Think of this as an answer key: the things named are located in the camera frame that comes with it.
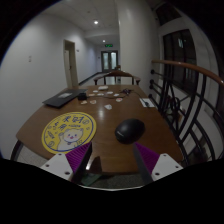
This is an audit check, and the white paper sheet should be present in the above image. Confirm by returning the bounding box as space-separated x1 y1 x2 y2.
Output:
139 97 156 109

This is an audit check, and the dark framed window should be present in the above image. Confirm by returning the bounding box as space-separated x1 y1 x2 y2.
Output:
162 28 202 95

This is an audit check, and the black railing with wooden handrail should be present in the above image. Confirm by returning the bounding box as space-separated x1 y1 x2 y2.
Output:
148 59 224 168

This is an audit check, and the white side door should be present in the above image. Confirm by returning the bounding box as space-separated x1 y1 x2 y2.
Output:
63 39 80 90

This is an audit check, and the black closed laptop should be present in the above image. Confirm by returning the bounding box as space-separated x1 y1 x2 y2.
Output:
42 88 88 109

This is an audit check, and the wooden armchair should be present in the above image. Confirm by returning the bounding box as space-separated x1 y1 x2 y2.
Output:
93 69 142 86

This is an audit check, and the black computer mouse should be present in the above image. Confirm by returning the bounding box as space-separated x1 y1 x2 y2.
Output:
114 118 146 145

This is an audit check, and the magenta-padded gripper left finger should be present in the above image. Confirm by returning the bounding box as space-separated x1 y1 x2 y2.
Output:
39 141 94 185

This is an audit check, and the glass double door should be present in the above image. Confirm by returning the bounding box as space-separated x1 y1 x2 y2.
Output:
100 49 120 73

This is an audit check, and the round yellow cat mouse pad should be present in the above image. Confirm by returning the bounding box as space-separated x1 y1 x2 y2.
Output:
41 111 98 155

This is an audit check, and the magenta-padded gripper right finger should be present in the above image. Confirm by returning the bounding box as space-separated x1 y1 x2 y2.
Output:
132 141 184 186

